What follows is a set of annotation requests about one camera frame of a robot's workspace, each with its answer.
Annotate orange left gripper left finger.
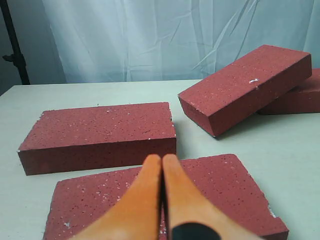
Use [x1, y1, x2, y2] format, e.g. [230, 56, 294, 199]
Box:
[71, 154, 162, 240]

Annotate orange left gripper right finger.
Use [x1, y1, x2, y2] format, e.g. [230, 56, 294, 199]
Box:
[162, 154, 253, 240]

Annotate red brick with chipped corner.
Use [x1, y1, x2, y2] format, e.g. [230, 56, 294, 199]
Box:
[43, 154, 289, 240]

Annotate tilted red brick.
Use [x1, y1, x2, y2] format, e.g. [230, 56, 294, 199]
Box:
[178, 44, 312, 137]

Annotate red brick back row left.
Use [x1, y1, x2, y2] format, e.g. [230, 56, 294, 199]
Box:
[257, 68, 320, 115]

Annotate white backdrop curtain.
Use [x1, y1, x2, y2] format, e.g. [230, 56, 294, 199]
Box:
[7, 0, 320, 84]

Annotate black stand pole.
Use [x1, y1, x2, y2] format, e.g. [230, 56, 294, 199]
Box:
[0, 0, 30, 85]

